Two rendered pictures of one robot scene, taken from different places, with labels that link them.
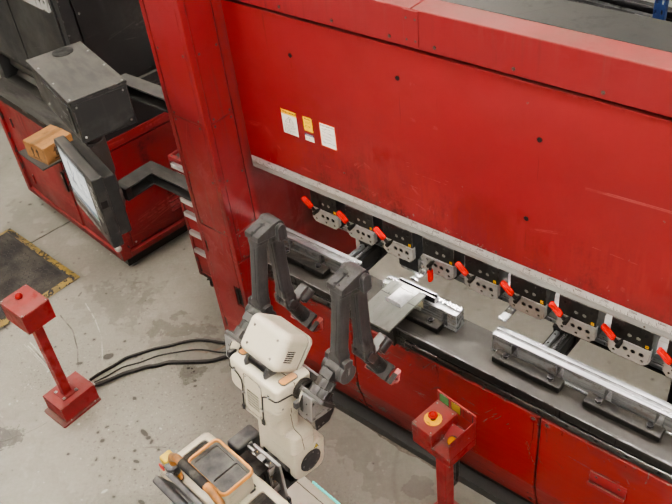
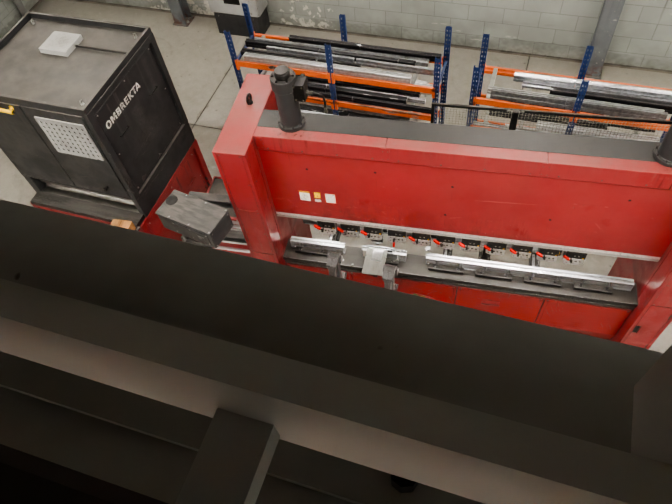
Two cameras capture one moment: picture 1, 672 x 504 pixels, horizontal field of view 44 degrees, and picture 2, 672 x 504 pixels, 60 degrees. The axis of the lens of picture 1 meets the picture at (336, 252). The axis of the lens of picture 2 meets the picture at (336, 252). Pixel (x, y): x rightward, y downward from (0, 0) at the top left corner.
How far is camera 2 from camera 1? 214 cm
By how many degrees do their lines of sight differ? 23
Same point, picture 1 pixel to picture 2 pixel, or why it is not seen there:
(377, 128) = (362, 192)
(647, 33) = (494, 139)
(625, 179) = (493, 195)
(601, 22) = (472, 136)
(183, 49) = (249, 182)
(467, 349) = (415, 268)
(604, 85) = (485, 167)
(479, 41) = (423, 157)
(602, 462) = (488, 295)
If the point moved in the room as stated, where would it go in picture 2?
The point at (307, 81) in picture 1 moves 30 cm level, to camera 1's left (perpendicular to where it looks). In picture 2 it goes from (318, 178) to (283, 196)
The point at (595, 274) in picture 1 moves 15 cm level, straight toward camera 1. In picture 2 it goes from (479, 228) to (485, 244)
